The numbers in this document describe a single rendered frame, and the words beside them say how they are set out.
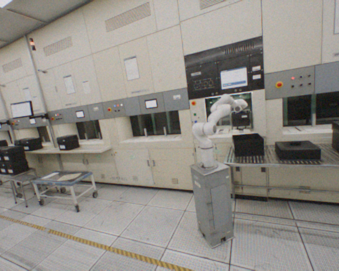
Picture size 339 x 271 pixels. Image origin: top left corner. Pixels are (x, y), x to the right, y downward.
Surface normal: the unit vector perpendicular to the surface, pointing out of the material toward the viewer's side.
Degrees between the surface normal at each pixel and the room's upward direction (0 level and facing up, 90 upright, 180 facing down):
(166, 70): 90
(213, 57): 90
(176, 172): 90
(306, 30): 90
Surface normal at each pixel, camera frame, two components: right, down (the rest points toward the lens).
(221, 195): 0.36, 0.13
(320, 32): -0.40, 0.23
